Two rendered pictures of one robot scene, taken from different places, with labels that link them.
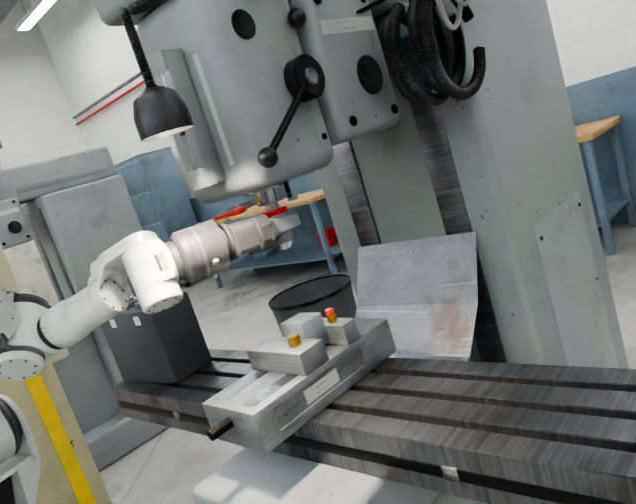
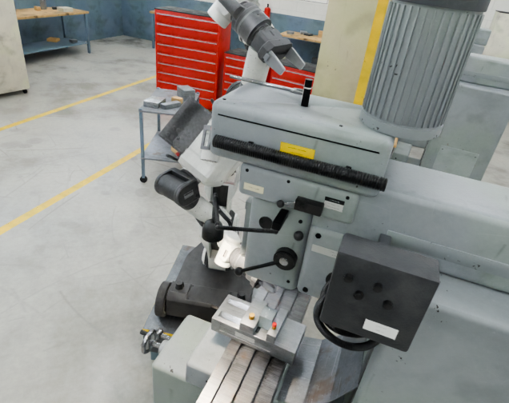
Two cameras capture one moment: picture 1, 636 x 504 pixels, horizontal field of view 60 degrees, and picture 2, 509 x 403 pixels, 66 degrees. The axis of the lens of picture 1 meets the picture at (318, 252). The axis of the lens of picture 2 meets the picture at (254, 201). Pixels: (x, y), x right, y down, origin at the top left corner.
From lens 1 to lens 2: 1.26 m
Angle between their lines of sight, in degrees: 61
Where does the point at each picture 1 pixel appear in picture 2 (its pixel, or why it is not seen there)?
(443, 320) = (324, 385)
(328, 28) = (318, 249)
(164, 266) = (224, 256)
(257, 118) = (251, 255)
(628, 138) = not seen: outside the picture
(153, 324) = not seen: hidden behind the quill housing
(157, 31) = not seen: hidden behind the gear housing
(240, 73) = (252, 237)
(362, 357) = (270, 349)
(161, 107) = (204, 232)
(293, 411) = (228, 331)
